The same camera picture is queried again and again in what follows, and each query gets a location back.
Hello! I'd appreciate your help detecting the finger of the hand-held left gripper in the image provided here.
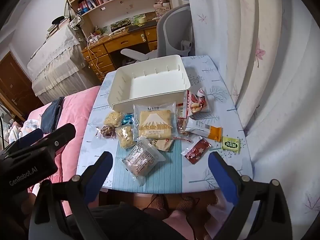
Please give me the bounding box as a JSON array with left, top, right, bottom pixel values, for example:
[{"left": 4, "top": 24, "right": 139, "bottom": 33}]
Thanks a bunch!
[
  {"left": 30, "top": 123, "right": 76, "bottom": 155},
  {"left": 10, "top": 129, "right": 44, "bottom": 148}
]

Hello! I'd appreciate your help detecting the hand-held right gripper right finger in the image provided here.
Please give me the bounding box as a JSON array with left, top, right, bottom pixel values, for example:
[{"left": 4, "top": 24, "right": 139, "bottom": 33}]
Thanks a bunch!
[{"left": 208, "top": 151, "right": 293, "bottom": 240}]

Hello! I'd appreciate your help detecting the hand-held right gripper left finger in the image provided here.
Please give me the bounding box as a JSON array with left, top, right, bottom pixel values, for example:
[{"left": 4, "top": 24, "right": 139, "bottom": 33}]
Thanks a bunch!
[{"left": 29, "top": 151, "right": 114, "bottom": 240}]

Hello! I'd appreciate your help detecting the small green yellow packet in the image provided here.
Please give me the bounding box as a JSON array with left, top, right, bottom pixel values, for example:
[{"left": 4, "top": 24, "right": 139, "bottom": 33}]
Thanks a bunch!
[{"left": 222, "top": 136, "right": 241, "bottom": 153}]

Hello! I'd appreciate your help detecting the red star print packet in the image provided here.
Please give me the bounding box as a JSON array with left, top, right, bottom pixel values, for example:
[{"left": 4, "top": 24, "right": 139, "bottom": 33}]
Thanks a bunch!
[{"left": 182, "top": 138, "right": 212, "bottom": 165}]

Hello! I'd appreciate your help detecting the chocolate candy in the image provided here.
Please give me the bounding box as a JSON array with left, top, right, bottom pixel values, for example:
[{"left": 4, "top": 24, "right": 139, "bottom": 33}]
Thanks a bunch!
[{"left": 96, "top": 126, "right": 117, "bottom": 139}]

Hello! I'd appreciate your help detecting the clear packet with pink cake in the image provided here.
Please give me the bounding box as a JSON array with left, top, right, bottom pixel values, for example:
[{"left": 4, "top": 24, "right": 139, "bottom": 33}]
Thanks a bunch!
[{"left": 121, "top": 136, "right": 167, "bottom": 186}]

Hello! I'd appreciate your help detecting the rice crisp packet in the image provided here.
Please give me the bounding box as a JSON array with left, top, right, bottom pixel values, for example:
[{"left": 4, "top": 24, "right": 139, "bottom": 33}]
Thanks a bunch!
[
  {"left": 115, "top": 126, "right": 134, "bottom": 150},
  {"left": 103, "top": 111, "right": 125, "bottom": 127}
]

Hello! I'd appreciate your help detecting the white and orange packet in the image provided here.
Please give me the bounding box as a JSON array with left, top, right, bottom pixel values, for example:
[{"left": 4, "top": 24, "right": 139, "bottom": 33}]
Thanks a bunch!
[{"left": 186, "top": 125, "right": 222, "bottom": 143}]

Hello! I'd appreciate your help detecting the blue candy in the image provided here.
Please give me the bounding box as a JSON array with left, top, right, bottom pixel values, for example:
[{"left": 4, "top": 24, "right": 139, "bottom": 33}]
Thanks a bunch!
[{"left": 121, "top": 114, "right": 134, "bottom": 126}]

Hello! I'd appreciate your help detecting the beige packet with red label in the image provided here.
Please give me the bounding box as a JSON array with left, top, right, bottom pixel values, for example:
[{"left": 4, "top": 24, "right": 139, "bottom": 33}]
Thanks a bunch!
[{"left": 150, "top": 138, "right": 174, "bottom": 152}]

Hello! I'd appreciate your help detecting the bread packet with mountain print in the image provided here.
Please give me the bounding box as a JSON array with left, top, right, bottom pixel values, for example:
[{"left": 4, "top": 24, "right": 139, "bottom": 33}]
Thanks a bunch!
[{"left": 132, "top": 101, "right": 179, "bottom": 142}]

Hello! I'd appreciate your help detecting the red and white chips bag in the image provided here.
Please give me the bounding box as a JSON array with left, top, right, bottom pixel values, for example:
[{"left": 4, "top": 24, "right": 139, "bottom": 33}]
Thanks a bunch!
[{"left": 187, "top": 87, "right": 213, "bottom": 117}]

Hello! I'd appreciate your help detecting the white packet with red border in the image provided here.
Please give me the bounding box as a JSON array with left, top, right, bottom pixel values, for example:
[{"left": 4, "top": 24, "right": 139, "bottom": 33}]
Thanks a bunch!
[{"left": 176, "top": 102, "right": 192, "bottom": 120}]

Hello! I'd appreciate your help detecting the white plastic bin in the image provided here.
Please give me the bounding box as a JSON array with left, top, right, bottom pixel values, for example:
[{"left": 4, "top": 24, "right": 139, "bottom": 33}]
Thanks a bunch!
[{"left": 108, "top": 54, "right": 192, "bottom": 112}]

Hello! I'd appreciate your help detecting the white fluffy blanket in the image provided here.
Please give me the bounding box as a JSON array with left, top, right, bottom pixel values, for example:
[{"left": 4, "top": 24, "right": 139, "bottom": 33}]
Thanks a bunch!
[{"left": 7, "top": 119, "right": 38, "bottom": 143}]

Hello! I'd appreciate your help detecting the dark blue cloth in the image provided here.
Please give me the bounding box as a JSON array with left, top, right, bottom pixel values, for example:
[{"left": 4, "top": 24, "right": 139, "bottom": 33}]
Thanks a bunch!
[{"left": 40, "top": 96, "right": 65, "bottom": 134}]

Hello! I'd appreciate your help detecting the teal striped table mat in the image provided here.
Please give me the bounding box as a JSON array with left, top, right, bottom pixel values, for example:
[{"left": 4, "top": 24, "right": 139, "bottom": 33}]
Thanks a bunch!
[{"left": 110, "top": 140, "right": 184, "bottom": 194}]

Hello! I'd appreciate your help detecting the person's dark clothed leg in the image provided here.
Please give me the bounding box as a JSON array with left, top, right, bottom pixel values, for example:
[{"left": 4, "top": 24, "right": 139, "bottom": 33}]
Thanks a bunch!
[{"left": 86, "top": 201, "right": 195, "bottom": 240}]

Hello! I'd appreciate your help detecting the brown wooden door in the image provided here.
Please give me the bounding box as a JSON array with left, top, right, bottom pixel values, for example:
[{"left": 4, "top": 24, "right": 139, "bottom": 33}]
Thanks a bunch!
[{"left": 0, "top": 51, "right": 43, "bottom": 120}]

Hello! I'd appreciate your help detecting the lace covered piano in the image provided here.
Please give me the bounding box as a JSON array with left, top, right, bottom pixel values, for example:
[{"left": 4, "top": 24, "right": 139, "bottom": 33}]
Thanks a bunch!
[{"left": 27, "top": 24, "right": 100, "bottom": 104}]

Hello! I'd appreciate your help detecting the wooden desk with drawers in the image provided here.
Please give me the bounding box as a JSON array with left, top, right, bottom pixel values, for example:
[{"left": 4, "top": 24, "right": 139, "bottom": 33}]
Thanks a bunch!
[{"left": 82, "top": 25, "right": 159, "bottom": 82}]

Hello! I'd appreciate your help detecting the floral fabric pouch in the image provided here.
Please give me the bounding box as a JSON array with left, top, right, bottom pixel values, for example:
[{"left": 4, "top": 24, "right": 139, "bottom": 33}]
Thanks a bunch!
[{"left": 68, "top": 15, "right": 84, "bottom": 29}]

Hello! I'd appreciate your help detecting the black printed sign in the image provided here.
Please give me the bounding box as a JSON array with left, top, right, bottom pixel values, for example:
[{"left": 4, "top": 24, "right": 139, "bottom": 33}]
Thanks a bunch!
[{"left": 110, "top": 17, "right": 133, "bottom": 29}]

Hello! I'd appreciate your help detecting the white leaf print curtain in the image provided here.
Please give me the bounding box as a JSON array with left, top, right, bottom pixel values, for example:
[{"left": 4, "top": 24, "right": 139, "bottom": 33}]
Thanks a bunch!
[{"left": 184, "top": 0, "right": 320, "bottom": 205}]

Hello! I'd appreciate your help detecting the dark laptop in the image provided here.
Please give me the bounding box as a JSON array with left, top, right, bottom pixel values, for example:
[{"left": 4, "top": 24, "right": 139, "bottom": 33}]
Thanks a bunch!
[{"left": 126, "top": 21, "right": 158, "bottom": 32}]

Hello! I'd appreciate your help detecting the wooden bookshelf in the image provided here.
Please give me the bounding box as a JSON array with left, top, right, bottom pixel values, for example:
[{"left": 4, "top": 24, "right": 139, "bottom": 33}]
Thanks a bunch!
[{"left": 62, "top": 0, "right": 175, "bottom": 39}]

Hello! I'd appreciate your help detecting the grey office chair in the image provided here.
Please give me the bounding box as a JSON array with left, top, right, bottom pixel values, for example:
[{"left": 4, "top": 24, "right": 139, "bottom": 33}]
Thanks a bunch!
[{"left": 121, "top": 0, "right": 195, "bottom": 63}]

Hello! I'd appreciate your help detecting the small cardboard box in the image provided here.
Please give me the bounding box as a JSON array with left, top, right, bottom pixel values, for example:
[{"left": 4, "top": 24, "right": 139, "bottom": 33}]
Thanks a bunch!
[{"left": 155, "top": 4, "right": 173, "bottom": 18}]

